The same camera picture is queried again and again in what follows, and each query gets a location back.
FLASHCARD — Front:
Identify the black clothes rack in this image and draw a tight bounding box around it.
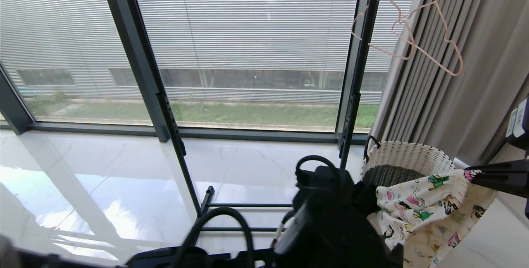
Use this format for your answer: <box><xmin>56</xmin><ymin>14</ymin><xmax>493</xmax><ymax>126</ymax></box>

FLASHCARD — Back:
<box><xmin>8</xmin><ymin>0</ymin><xmax>478</xmax><ymax>235</ymax></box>

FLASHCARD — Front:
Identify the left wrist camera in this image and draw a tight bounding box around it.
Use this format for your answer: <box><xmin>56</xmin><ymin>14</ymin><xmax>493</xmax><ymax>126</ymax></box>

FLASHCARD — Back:
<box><xmin>273</xmin><ymin>198</ymin><xmax>319</xmax><ymax>257</ymax></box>

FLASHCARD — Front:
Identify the black garment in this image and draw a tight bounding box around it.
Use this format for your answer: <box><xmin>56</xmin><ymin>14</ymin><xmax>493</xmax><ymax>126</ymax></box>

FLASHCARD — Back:
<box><xmin>351</xmin><ymin>180</ymin><xmax>380</xmax><ymax>219</ymax></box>

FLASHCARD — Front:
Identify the pink clothes hanger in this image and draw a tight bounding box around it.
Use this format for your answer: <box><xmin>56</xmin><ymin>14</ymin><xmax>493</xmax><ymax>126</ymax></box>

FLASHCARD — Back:
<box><xmin>392</xmin><ymin>0</ymin><xmax>463</xmax><ymax>77</ymax></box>
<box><xmin>351</xmin><ymin>0</ymin><xmax>416</xmax><ymax>61</ymax></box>

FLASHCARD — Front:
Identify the beige curtain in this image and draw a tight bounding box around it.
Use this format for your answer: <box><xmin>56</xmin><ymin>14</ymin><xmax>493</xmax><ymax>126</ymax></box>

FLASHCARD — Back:
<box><xmin>372</xmin><ymin>0</ymin><xmax>529</xmax><ymax>165</ymax></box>

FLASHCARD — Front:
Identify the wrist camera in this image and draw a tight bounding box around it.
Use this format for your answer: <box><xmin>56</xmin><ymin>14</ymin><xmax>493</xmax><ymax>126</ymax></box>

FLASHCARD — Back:
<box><xmin>273</xmin><ymin>198</ymin><xmax>319</xmax><ymax>257</ymax></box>
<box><xmin>505</xmin><ymin>96</ymin><xmax>529</xmax><ymax>149</ymax></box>

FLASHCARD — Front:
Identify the white laundry basket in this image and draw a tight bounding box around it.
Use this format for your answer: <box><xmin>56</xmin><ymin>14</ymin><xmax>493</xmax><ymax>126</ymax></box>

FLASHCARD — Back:
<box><xmin>362</xmin><ymin>135</ymin><xmax>457</xmax><ymax>189</ymax></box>

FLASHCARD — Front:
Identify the cream printed garment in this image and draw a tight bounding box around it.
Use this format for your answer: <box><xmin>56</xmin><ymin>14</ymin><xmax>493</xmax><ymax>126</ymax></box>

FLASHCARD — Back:
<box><xmin>368</xmin><ymin>169</ymin><xmax>498</xmax><ymax>268</ymax></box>

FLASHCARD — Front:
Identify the window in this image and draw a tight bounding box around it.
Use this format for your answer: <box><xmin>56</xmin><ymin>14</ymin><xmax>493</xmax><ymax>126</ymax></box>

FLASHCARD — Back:
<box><xmin>0</xmin><ymin>0</ymin><xmax>418</xmax><ymax>146</ymax></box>

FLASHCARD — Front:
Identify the black cable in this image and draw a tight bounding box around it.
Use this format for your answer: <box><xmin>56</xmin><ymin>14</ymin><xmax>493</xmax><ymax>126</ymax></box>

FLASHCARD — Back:
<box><xmin>177</xmin><ymin>206</ymin><xmax>255</xmax><ymax>268</ymax></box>
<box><xmin>295</xmin><ymin>155</ymin><xmax>342</xmax><ymax>190</ymax></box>

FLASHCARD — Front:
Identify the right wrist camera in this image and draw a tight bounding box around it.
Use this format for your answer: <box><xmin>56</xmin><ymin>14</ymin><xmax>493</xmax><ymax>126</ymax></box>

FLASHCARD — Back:
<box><xmin>505</xmin><ymin>96</ymin><xmax>529</xmax><ymax>149</ymax></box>

